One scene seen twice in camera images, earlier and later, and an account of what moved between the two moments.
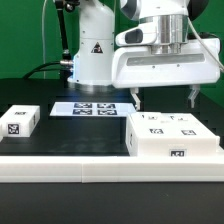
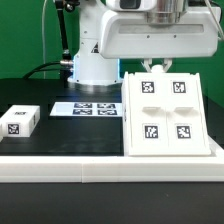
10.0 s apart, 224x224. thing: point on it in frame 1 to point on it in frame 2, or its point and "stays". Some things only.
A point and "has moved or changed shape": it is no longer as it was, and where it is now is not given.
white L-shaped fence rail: (111, 169) stays
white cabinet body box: (156, 134) has moved or changed shape
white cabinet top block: (19, 121) stays
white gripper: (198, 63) to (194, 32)
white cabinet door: (184, 125) has moved or changed shape
